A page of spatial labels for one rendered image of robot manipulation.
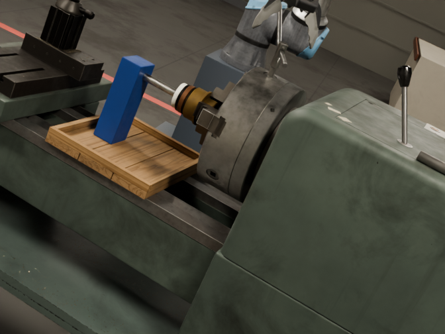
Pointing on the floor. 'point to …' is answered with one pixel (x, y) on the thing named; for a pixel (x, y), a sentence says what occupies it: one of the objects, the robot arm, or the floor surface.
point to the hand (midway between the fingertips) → (281, 40)
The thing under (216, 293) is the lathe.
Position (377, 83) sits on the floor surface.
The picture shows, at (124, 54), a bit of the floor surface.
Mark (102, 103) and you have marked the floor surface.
